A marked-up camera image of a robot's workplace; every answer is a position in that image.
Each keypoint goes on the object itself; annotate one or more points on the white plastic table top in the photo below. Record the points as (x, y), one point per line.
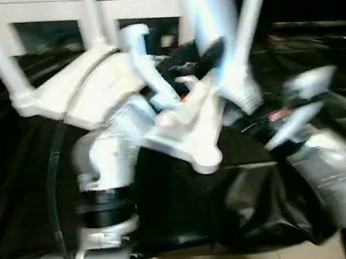
(101, 81)

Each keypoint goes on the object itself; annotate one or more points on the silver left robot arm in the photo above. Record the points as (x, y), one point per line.
(109, 147)

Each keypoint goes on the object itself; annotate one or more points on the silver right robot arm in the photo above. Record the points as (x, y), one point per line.
(341, 173)

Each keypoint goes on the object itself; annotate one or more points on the white cabinet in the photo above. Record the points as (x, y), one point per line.
(54, 9)

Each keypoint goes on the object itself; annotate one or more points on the black mat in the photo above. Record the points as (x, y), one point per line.
(15, 164)

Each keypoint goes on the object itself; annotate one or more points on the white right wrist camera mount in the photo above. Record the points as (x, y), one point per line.
(303, 86)

